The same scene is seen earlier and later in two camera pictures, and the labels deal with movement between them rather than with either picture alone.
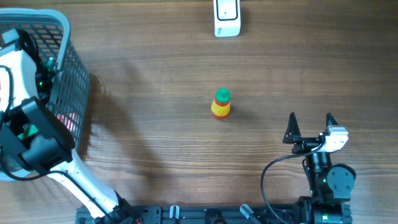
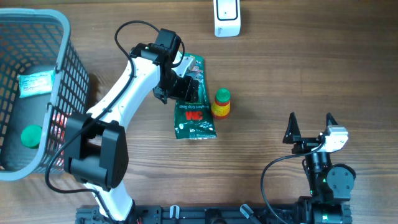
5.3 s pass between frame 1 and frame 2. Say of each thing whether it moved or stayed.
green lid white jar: stayed
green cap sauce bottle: stayed
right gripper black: stayed
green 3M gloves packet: moved
